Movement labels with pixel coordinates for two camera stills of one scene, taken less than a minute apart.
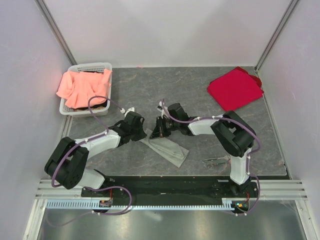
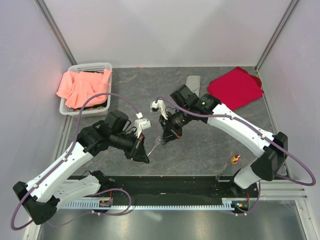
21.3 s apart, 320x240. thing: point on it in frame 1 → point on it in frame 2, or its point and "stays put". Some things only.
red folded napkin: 235,88 stays put
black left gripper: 141,135 → 131,153
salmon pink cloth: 77,88 stays put
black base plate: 174,188 stays put
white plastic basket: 83,112 stays put
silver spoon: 213,164 → 234,160
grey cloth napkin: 170,150 → 193,83
